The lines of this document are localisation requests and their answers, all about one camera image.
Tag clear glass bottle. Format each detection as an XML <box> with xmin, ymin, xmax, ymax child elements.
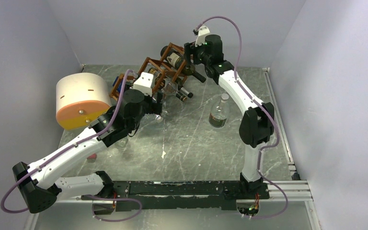
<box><xmin>145</xmin><ymin>110</ymin><xmax>168</xmax><ymax>123</ymax></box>

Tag dark wine bottle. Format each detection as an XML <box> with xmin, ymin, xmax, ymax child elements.
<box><xmin>163</xmin><ymin>46</ymin><xmax>206</xmax><ymax>83</ymax></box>

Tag green wine bottle tan label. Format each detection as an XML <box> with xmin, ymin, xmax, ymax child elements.
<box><xmin>169</xmin><ymin>77</ymin><xmax>194</xmax><ymax>101</ymax></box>

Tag blue square bottle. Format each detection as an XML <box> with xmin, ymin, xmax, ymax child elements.
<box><xmin>110</xmin><ymin>74</ymin><xmax>132</xmax><ymax>97</ymax></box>

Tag clear round bottle red label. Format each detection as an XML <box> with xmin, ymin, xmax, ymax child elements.
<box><xmin>208</xmin><ymin>93</ymin><xmax>230</xmax><ymax>128</ymax></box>

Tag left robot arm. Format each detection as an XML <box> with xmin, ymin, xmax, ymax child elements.
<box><xmin>12</xmin><ymin>89</ymin><xmax>163</xmax><ymax>214</ymax></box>

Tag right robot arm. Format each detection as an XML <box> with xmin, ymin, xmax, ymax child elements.
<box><xmin>184</xmin><ymin>34</ymin><xmax>274</xmax><ymax>198</ymax></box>

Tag brown wooden wine rack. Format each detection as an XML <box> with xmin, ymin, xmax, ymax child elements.
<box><xmin>109</xmin><ymin>43</ymin><xmax>189</xmax><ymax>101</ymax></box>

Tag cream orange cylindrical box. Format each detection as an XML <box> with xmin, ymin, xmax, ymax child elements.
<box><xmin>56</xmin><ymin>72</ymin><xmax>111</xmax><ymax>130</ymax></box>

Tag small pink object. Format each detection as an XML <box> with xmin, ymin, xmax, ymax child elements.
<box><xmin>87</xmin><ymin>154</ymin><xmax>97</xmax><ymax>160</ymax></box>

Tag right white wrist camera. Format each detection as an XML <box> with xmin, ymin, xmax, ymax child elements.
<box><xmin>193</xmin><ymin>24</ymin><xmax>210</xmax><ymax>47</ymax></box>

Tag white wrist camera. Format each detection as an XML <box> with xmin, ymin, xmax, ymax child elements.
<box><xmin>132</xmin><ymin>72</ymin><xmax>155</xmax><ymax>96</ymax></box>
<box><xmin>193</xmin><ymin>24</ymin><xmax>210</xmax><ymax>47</ymax></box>

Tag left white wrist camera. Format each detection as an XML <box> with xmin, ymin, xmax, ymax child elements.
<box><xmin>132</xmin><ymin>72</ymin><xmax>155</xmax><ymax>96</ymax></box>

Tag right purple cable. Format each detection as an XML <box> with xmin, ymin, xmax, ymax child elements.
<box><xmin>194</xmin><ymin>16</ymin><xmax>289</xmax><ymax>220</ymax></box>

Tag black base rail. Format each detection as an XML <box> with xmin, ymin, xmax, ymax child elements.
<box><xmin>95</xmin><ymin>180</ymin><xmax>270</xmax><ymax>211</ymax></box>

